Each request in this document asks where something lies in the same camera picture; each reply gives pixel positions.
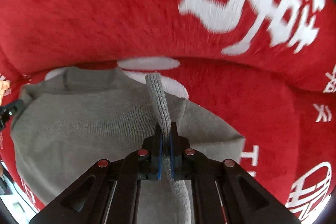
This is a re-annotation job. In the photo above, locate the grey knit sweater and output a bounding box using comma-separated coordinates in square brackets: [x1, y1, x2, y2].
[10, 67, 246, 224]

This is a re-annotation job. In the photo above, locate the red sofa back cushion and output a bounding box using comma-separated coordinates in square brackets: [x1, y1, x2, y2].
[1, 0, 335, 93]

